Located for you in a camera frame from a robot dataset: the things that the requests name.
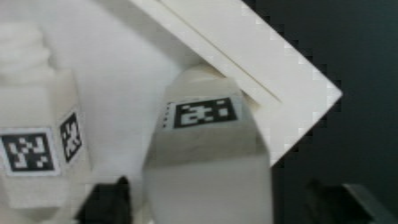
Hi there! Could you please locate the white leg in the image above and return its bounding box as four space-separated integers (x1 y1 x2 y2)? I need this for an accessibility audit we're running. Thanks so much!
143 65 274 224
0 22 91 209

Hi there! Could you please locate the white leg on tabletop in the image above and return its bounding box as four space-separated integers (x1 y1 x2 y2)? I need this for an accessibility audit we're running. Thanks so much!
0 22 91 209

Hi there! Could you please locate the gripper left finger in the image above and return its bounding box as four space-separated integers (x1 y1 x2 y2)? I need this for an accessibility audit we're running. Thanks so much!
75 176 134 224

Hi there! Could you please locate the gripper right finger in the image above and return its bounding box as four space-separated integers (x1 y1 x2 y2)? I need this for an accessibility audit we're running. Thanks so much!
306 179 398 224

